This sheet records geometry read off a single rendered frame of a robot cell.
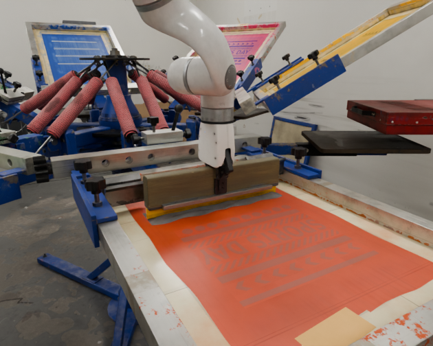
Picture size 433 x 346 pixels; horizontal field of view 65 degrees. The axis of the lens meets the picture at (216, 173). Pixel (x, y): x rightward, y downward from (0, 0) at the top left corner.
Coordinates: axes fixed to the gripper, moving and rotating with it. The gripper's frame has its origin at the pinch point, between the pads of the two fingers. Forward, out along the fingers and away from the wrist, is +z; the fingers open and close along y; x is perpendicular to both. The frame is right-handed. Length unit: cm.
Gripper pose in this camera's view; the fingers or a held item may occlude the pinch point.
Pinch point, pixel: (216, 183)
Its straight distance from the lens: 83.0
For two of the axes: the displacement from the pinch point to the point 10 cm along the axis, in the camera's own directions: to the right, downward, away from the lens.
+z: -0.1, 9.5, 3.0
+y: 4.9, 2.6, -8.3
